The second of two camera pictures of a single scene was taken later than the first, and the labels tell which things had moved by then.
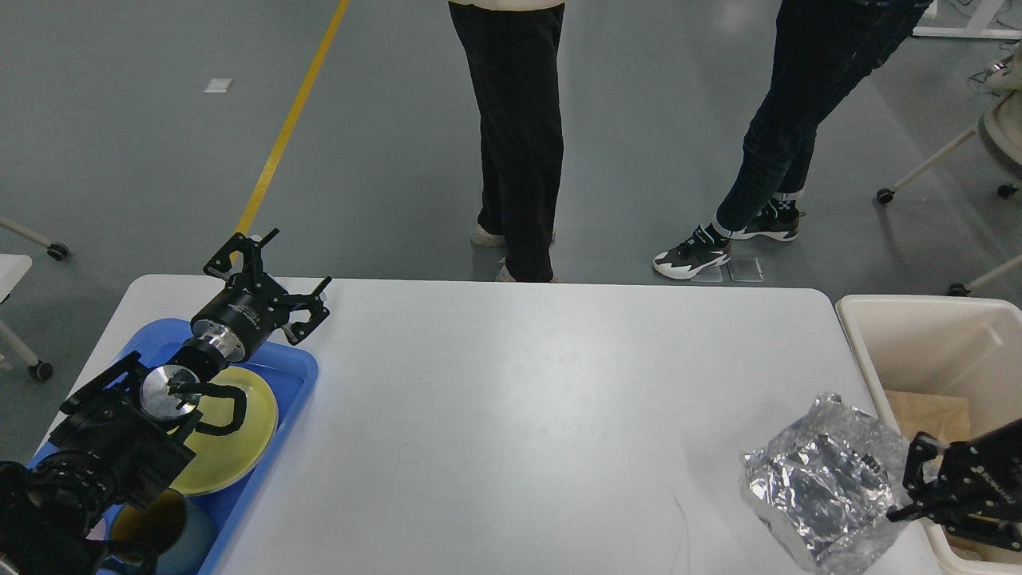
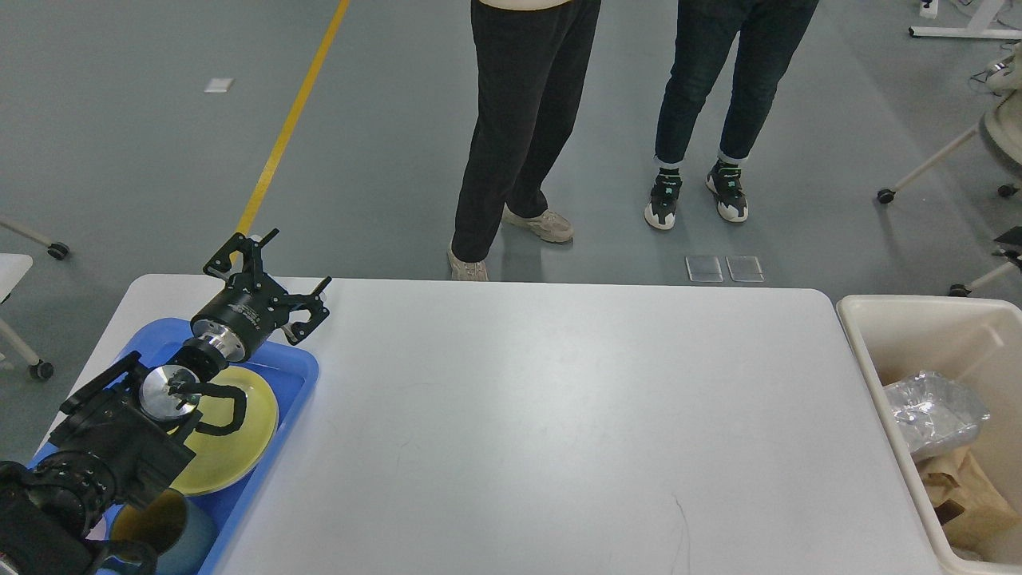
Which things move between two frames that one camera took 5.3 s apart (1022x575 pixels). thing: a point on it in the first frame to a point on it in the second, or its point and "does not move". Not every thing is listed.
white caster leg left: [56, 251] does not move
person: [821, 48] to [770, 31]
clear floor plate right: [745, 268] does not move
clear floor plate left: [711, 273] does not move
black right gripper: [979, 490] to [1013, 238]
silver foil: [825, 485] to [936, 414]
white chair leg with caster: [885, 196] does not move
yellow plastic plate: [221, 460] does not move
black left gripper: [239, 320] does not move
